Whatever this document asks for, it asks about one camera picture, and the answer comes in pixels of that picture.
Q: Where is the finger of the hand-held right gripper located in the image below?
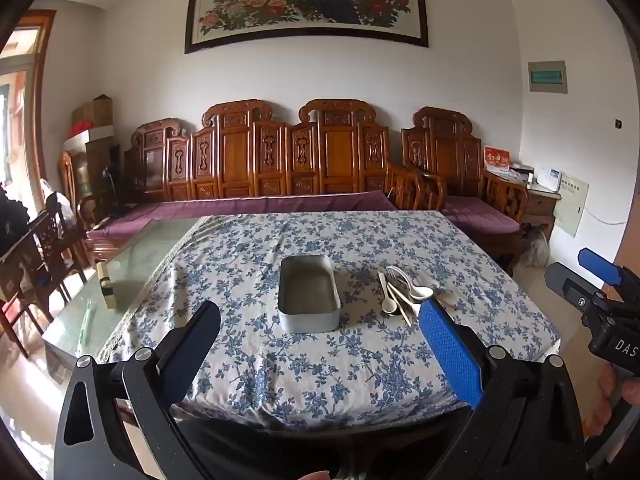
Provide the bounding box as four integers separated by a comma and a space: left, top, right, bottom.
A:
577, 247, 628, 288
544, 262, 607, 314

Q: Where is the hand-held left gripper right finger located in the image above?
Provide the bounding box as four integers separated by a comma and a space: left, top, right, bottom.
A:
418, 298, 586, 480

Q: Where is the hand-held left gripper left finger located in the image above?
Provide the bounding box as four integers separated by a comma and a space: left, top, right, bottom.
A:
54, 301, 222, 480

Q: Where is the pale chopstick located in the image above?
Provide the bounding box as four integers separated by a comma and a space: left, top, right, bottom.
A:
395, 285, 416, 325
389, 282, 412, 322

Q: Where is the metal fork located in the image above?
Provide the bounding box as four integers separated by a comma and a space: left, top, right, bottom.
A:
386, 265, 416, 311

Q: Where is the rectangular metal tray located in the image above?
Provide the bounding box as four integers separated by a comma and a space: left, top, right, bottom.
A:
277, 255, 342, 334

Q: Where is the person's right hand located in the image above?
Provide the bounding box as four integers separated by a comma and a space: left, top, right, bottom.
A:
582, 362, 618, 440

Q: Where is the grey fluffy object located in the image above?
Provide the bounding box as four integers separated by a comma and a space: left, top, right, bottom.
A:
522, 227, 551, 269

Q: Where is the wooden side table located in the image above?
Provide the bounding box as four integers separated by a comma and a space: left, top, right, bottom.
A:
484, 167, 564, 242

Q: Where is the blue floral tablecloth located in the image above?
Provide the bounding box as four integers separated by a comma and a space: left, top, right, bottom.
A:
95, 210, 562, 432

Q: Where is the glass table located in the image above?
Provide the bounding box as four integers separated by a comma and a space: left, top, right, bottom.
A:
42, 217, 211, 367

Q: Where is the white box with blue print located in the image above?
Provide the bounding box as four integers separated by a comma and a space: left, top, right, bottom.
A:
532, 165, 564, 192

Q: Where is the small wooden block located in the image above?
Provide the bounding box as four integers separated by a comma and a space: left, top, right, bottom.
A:
97, 261, 117, 310

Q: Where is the short purple seat cushion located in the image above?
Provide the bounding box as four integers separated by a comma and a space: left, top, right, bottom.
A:
442, 195, 524, 237

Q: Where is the long purple seat cushion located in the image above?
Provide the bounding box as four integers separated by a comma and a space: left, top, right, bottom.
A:
86, 191, 401, 242

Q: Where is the red desk calendar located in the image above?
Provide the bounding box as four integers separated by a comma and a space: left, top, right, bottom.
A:
483, 146, 511, 174

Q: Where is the person's dark clothing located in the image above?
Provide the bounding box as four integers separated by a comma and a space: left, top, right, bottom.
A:
170, 407, 476, 480

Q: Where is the dark wooden dining chair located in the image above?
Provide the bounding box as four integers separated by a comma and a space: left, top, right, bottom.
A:
0, 209, 87, 358

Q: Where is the carved wooden armchair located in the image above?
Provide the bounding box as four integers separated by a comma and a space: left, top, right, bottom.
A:
385, 106, 531, 273

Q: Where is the carved wooden sofa bench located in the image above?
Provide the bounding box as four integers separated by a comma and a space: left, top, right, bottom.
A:
122, 99, 442, 212

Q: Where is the dark wooden cabinet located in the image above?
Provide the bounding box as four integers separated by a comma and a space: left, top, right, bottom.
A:
84, 137, 124, 207

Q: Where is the stack of cardboard boxes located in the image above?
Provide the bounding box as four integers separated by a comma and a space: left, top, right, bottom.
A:
69, 94, 115, 138

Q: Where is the framed peacock flower painting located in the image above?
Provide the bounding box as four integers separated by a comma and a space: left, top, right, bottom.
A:
184, 0, 430, 55

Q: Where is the white wall cable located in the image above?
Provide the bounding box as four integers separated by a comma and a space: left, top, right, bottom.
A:
584, 204, 632, 225

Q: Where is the white wall cabinet door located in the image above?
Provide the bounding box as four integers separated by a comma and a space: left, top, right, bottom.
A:
552, 176, 590, 239

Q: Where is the grey wall panel box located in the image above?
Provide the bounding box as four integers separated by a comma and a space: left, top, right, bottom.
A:
528, 60, 569, 94

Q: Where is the wooden door frame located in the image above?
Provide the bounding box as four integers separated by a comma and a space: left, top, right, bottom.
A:
19, 10, 57, 207

